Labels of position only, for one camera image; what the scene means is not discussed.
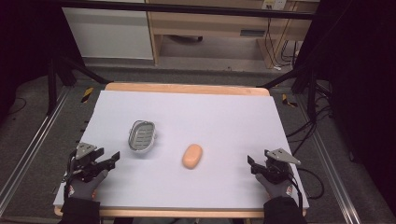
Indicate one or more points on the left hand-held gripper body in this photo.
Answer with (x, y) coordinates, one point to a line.
(84, 151)

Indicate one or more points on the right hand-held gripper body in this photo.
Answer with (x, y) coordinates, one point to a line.
(280, 155)

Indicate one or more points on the metal soap dish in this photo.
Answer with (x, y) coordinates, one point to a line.
(142, 136)

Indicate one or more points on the orange soap bar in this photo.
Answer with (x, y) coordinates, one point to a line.
(192, 156)

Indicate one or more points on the person's right hand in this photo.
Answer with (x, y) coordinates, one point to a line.
(277, 189)

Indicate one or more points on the person's left hand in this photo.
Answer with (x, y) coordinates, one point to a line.
(82, 188)

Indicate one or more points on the white table mat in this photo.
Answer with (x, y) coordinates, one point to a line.
(218, 124)

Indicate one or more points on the yellow black floor tape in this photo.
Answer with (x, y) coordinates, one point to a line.
(289, 101)
(87, 95)

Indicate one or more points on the black metal stand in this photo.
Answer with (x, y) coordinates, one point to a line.
(311, 93)
(51, 90)

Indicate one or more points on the wooden table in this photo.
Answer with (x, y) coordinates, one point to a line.
(186, 88)

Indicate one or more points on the black curtain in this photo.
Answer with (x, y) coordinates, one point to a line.
(361, 77)
(25, 37)

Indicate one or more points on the white cabinet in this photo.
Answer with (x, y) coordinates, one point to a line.
(106, 34)

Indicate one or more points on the light wooden desk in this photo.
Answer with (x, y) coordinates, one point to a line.
(205, 25)

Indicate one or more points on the metal floor rail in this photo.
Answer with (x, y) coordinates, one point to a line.
(330, 168)
(34, 143)

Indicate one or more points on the wall power outlet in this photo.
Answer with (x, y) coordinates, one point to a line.
(274, 4)

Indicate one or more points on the black horizontal frame bar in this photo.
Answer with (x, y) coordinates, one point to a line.
(186, 8)

